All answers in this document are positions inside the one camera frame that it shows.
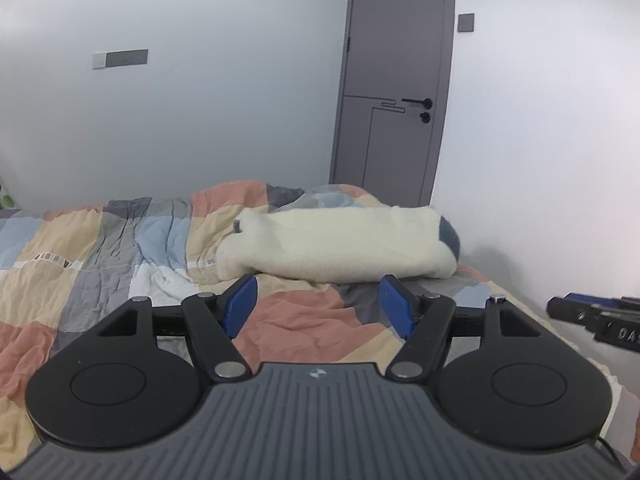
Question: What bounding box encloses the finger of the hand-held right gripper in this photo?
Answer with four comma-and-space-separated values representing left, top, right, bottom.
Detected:
546, 292, 640, 333

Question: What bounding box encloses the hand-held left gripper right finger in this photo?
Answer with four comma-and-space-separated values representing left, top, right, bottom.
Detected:
378, 275, 544, 381

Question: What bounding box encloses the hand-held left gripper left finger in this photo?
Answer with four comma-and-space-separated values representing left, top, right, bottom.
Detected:
95, 275, 260, 381

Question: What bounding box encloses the cream fleece jacket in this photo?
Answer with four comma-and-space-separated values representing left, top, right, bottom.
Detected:
216, 204, 462, 284

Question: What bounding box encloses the patchwork quilt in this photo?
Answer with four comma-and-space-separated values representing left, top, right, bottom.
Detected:
0, 180, 626, 463

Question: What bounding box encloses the grey door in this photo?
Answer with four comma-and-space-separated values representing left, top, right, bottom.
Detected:
328, 0, 457, 207

